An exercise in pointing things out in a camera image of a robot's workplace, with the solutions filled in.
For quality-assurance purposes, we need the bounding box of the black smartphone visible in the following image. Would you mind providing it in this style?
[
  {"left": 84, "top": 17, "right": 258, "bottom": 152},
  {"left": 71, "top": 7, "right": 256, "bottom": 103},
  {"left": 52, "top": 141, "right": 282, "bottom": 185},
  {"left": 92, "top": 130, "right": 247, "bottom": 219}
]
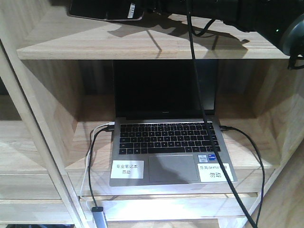
[{"left": 69, "top": 0, "right": 144, "bottom": 21}]

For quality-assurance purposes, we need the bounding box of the white left label sticker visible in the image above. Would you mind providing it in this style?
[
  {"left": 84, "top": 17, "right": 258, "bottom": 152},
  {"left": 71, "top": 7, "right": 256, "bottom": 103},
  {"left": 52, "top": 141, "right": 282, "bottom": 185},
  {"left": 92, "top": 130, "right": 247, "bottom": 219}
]
[{"left": 110, "top": 160, "right": 144, "bottom": 179}]

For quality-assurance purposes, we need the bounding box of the black laptop cable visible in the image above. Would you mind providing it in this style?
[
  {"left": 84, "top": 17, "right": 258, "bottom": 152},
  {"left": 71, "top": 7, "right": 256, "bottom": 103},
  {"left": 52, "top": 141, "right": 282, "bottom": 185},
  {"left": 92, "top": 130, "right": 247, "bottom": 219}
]
[
  {"left": 87, "top": 127, "right": 114, "bottom": 209},
  {"left": 219, "top": 125, "right": 266, "bottom": 228}
]

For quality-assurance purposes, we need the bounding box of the white right label sticker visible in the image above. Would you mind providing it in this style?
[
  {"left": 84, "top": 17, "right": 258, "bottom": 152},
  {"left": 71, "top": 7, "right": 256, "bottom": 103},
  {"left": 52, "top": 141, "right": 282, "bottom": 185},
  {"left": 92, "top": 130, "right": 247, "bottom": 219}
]
[{"left": 198, "top": 163, "right": 227, "bottom": 182}]

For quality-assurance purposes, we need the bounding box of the grey open laptop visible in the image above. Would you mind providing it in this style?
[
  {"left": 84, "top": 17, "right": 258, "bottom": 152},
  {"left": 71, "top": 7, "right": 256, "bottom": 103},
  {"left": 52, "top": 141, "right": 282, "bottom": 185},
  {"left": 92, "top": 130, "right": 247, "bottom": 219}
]
[{"left": 110, "top": 59, "right": 237, "bottom": 187}]

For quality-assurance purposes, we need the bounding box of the black right laptop cable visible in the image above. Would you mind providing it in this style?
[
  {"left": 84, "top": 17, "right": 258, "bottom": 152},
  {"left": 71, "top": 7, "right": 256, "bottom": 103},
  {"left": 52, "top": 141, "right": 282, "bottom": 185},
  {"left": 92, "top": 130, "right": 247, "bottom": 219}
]
[{"left": 219, "top": 125, "right": 266, "bottom": 228}]

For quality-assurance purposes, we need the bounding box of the black left laptop cable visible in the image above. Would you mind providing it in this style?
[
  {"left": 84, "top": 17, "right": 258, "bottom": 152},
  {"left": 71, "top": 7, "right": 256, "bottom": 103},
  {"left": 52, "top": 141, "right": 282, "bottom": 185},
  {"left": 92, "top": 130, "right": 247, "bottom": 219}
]
[{"left": 87, "top": 127, "right": 114, "bottom": 209}]

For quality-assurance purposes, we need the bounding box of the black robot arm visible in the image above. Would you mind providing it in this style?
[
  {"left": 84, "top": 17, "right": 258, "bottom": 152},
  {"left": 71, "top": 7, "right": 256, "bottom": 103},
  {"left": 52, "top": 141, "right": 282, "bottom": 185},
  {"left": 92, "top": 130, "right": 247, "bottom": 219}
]
[{"left": 140, "top": 0, "right": 304, "bottom": 57}]

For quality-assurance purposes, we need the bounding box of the wooden desk shelf unit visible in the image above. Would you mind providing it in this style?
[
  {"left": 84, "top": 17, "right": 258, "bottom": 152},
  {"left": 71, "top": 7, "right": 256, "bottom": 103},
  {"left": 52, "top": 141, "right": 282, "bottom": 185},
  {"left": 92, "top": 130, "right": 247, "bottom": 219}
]
[{"left": 0, "top": 0, "right": 304, "bottom": 228}]

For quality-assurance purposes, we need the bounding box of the white label sticker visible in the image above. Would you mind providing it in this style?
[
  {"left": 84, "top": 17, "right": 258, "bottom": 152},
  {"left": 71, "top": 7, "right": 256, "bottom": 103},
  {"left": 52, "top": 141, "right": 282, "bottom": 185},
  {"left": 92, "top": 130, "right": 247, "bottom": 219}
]
[
  {"left": 198, "top": 163, "right": 227, "bottom": 182},
  {"left": 110, "top": 160, "right": 144, "bottom": 179}
]

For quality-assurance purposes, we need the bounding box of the grey usb hub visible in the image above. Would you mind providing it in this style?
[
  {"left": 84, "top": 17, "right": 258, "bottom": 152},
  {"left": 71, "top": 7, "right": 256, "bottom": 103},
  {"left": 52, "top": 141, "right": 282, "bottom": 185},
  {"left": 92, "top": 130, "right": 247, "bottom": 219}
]
[{"left": 91, "top": 207, "right": 107, "bottom": 228}]

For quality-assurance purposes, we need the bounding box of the black camera cable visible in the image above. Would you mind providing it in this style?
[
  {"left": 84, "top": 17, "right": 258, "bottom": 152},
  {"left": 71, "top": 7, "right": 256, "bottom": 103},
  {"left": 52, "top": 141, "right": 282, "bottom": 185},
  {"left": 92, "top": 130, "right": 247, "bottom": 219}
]
[{"left": 185, "top": 0, "right": 259, "bottom": 228}]

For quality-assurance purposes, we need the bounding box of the white laptop cable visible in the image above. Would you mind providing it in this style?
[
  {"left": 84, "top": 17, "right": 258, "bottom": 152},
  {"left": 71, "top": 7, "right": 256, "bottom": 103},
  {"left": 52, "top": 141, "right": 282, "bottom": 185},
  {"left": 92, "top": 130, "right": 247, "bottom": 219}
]
[{"left": 79, "top": 121, "right": 115, "bottom": 200}]

